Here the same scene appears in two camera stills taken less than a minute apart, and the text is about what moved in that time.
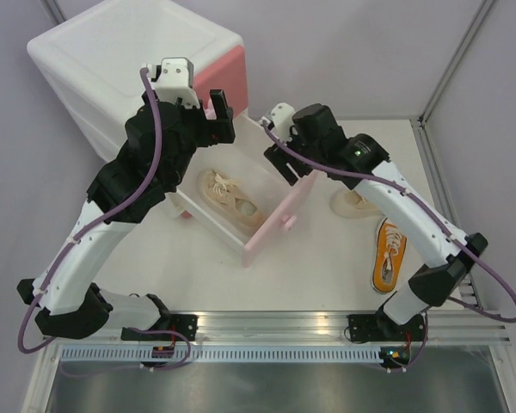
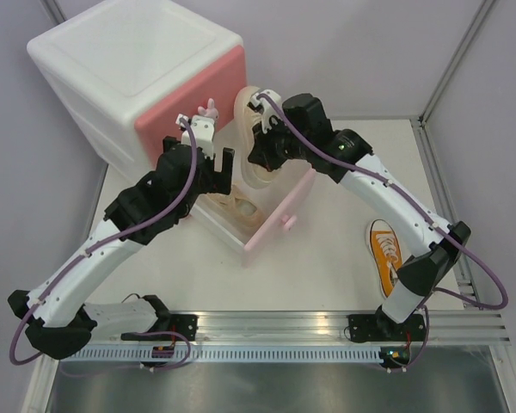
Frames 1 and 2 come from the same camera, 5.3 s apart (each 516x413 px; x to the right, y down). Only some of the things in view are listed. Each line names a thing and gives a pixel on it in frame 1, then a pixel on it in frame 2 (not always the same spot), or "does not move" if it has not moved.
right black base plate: x=380 y=328 does not move
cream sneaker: x=350 y=204 -> x=245 y=119
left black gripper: x=218 y=131 -> x=219 y=181
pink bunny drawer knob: x=210 y=113 does not move
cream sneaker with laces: x=231 y=197 does not move
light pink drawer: x=238 y=192 does not move
